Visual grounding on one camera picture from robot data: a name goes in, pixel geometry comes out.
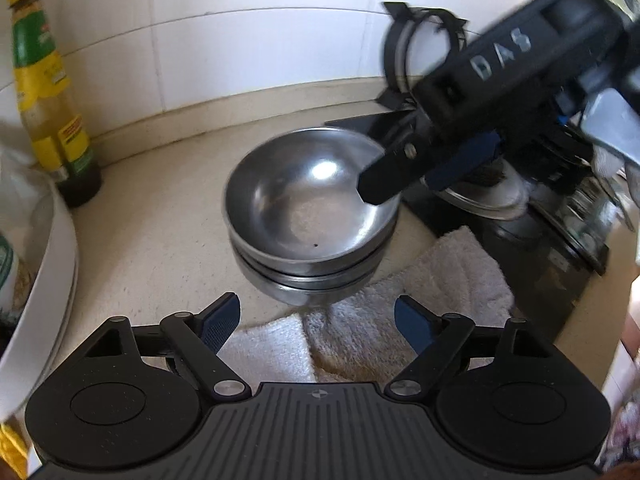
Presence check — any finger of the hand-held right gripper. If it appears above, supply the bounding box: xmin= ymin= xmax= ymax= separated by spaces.
xmin=356 ymin=0 xmax=557 ymax=207

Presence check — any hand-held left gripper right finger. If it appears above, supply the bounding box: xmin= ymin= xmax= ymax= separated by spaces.
xmin=384 ymin=296 xmax=556 ymax=402

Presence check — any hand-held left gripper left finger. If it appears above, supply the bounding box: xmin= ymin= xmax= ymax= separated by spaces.
xmin=80 ymin=291 xmax=252 ymax=401

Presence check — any steel bowl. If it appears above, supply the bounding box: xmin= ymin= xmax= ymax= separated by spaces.
xmin=222 ymin=127 xmax=404 ymax=264
xmin=239 ymin=252 xmax=387 ymax=307
xmin=229 ymin=217 xmax=399 ymax=282

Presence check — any person's right hand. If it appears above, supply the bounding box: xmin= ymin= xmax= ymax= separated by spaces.
xmin=591 ymin=144 xmax=640 ymax=188

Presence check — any white towel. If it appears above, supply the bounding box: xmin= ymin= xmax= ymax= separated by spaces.
xmin=222 ymin=225 xmax=516 ymax=387

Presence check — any stove burner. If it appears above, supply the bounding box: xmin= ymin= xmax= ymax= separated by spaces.
xmin=434 ymin=157 xmax=528 ymax=222

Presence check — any black gas stove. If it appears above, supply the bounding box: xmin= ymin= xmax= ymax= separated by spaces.
xmin=325 ymin=109 xmax=632 ymax=348

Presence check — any white oval tray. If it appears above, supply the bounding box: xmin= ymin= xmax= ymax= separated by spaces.
xmin=0 ymin=145 xmax=81 ymax=423

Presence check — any green label bottle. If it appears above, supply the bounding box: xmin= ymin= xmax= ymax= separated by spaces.
xmin=0 ymin=232 xmax=26 ymax=328

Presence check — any yellow woven mat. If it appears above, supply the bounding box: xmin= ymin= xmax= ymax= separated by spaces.
xmin=0 ymin=422 xmax=28 ymax=478

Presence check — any yellow cap oil bottle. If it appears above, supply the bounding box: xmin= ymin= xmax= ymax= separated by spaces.
xmin=7 ymin=0 xmax=104 ymax=209

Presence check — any black pan support ring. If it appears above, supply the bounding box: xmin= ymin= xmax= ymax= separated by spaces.
xmin=381 ymin=1 xmax=472 ymax=112

